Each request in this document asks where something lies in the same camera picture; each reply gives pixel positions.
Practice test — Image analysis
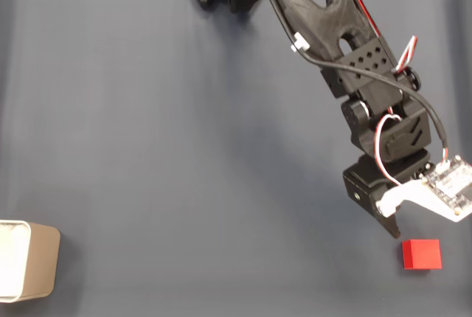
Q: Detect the red cube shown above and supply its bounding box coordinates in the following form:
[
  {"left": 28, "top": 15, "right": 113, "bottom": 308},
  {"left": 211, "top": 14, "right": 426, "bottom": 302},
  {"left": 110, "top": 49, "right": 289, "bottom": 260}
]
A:
[{"left": 400, "top": 238, "right": 443, "bottom": 271}]

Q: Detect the beige metal box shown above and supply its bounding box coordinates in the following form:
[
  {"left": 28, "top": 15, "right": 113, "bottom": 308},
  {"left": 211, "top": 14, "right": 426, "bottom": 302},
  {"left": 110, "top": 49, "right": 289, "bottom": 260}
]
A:
[{"left": 0, "top": 220, "right": 61, "bottom": 302}]

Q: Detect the red white black servo cable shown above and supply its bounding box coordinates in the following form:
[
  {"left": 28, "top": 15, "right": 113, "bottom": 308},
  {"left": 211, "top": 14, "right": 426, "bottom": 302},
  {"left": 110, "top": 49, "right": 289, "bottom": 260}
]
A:
[
  {"left": 337, "top": 0, "right": 419, "bottom": 74},
  {"left": 374, "top": 113, "right": 403, "bottom": 187}
]

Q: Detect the white camera board with mount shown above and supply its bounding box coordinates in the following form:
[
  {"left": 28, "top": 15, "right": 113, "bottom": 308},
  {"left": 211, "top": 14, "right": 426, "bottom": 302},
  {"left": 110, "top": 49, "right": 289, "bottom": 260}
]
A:
[{"left": 375, "top": 154, "right": 472, "bottom": 224}]

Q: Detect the black camera cable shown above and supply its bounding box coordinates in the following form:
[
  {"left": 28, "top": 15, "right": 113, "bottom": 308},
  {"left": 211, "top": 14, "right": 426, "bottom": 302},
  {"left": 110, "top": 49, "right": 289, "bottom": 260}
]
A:
[{"left": 247, "top": 0, "right": 451, "bottom": 161}]

